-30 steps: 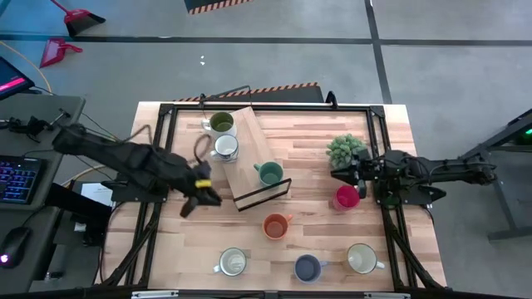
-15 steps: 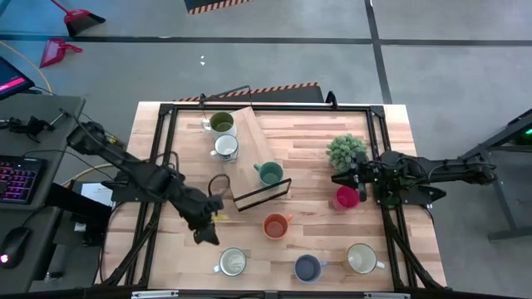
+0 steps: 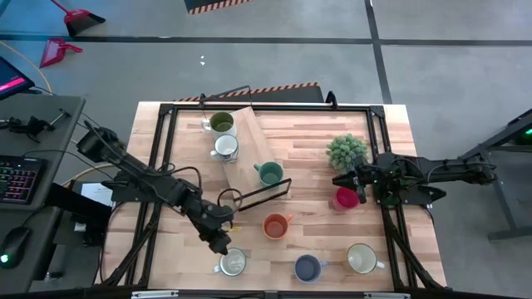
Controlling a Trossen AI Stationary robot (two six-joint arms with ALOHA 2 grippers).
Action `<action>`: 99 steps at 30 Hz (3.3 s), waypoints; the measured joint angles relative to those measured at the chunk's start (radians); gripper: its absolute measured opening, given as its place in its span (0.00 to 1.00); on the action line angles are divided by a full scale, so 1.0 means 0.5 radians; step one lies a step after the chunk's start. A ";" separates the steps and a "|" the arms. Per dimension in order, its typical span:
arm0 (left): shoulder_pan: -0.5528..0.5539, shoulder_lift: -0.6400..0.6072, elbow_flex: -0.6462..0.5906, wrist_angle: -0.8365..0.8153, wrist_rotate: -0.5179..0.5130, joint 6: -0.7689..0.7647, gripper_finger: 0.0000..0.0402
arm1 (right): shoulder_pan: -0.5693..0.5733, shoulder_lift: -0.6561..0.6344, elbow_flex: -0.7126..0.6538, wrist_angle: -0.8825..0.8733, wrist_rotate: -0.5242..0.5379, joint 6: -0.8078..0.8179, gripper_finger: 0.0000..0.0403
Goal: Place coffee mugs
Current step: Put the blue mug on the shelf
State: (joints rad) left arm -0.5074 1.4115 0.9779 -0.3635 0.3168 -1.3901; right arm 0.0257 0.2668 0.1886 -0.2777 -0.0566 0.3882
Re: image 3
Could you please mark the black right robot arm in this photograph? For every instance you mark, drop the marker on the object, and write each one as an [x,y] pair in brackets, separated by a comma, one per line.
[457,172]

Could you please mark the grey desk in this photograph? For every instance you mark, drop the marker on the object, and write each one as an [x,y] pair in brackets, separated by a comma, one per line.
[41,145]

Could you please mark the teal green mug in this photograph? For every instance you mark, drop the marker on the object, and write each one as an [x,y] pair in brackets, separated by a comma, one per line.
[270,173]

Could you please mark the red dustpan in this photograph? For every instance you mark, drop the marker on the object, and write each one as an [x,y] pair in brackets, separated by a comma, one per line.
[54,50]

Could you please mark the cream white mug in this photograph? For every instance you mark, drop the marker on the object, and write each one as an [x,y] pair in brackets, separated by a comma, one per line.
[361,258]

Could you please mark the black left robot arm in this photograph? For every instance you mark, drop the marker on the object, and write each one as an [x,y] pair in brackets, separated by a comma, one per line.
[137,170]

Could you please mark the hazard-striped floor mat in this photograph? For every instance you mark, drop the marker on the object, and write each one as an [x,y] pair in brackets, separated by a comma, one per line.
[208,4]

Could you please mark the orange faceted mug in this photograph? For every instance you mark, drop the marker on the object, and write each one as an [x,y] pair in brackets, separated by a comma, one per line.
[275,227]

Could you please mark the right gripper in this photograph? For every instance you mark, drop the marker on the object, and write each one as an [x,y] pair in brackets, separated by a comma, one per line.
[365,175]

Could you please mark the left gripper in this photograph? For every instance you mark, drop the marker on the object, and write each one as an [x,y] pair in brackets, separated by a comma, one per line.
[212,220]

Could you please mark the black clamp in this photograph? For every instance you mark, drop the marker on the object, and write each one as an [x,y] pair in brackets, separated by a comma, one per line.
[331,101]

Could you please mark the black box stand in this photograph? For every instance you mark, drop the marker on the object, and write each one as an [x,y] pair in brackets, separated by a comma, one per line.
[79,212]

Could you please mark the black computer mouse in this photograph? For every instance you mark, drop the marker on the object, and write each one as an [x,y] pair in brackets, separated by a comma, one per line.
[14,245]

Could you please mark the black neighbouring desk frame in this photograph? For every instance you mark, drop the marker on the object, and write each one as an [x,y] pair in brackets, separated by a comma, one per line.
[494,141]

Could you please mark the black handheld gadget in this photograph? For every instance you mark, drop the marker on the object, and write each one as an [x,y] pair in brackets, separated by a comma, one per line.
[31,124]

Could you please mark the backlit black keyboard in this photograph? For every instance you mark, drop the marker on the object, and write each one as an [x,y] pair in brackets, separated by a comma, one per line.
[18,180]

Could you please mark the white mug olive green inside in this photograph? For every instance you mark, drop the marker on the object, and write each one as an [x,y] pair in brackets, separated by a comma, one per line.
[222,124]

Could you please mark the desk monitor screen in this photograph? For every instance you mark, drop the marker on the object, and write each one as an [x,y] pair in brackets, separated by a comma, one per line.
[12,79]

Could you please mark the grey-blue mug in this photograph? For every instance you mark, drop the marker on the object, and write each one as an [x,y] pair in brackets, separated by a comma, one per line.
[308,269]

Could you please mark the red hand broom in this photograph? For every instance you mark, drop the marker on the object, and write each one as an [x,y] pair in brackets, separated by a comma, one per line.
[79,18]

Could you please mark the black aluminium table frame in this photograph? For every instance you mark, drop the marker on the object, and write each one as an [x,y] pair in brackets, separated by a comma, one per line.
[311,107]

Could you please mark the green potted plant patterned pot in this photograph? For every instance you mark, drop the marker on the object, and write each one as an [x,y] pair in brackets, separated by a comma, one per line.
[347,151]

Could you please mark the silver bracket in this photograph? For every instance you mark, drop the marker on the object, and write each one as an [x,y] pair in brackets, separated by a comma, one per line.
[386,295]
[156,295]

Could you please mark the white paper sheet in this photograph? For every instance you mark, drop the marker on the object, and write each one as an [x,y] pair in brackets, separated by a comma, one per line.
[97,195]

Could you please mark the hazard-striped floor ramp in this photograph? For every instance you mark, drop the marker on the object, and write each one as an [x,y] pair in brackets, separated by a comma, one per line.
[291,94]

